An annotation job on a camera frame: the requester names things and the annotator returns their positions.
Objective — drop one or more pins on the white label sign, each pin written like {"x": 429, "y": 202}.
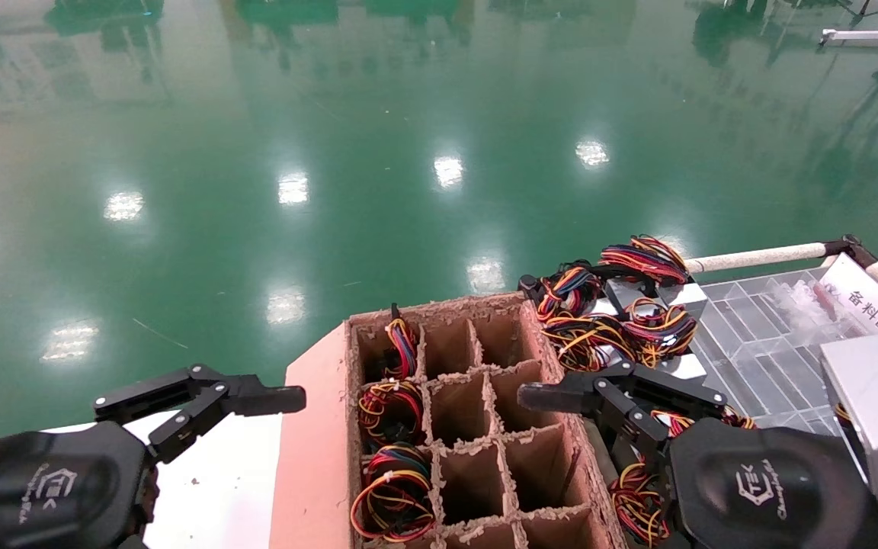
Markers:
{"x": 866, "y": 301}

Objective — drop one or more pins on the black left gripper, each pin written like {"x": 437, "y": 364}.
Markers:
{"x": 43, "y": 488}

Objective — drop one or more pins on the clear plastic bag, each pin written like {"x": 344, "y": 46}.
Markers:
{"x": 812, "y": 305}

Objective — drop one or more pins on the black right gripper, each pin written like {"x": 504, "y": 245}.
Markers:
{"x": 759, "y": 488}

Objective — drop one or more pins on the black pipe connector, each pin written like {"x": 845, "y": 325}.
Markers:
{"x": 849, "y": 248}

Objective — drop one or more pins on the brown cardboard divider box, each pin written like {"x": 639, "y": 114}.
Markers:
{"x": 317, "y": 457}

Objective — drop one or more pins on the white metal frame bar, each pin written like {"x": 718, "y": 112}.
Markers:
{"x": 858, "y": 35}

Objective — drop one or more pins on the clear plastic compartment tray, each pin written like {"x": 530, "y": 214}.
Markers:
{"x": 759, "y": 343}

